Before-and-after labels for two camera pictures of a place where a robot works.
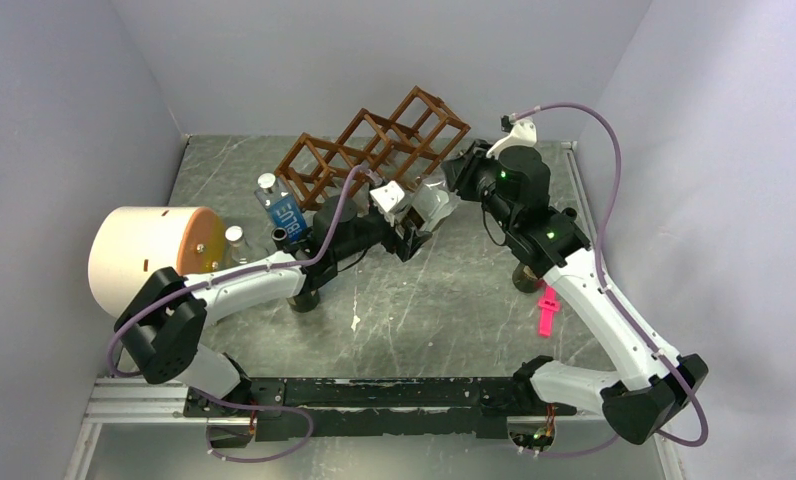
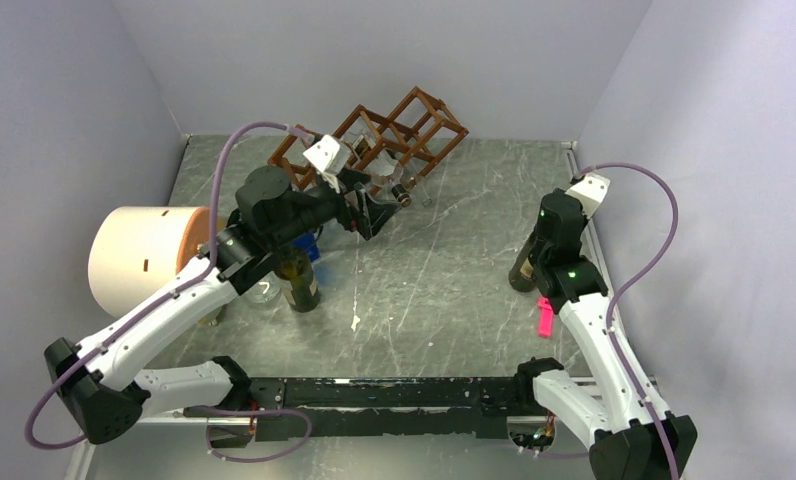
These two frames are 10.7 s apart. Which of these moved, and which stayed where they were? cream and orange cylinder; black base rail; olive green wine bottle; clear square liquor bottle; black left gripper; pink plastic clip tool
Moved: clear square liquor bottle; black left gripper
Stayed: cream and orange cylinder; pink plastic clip tool; olive green wine bottle; black base rail
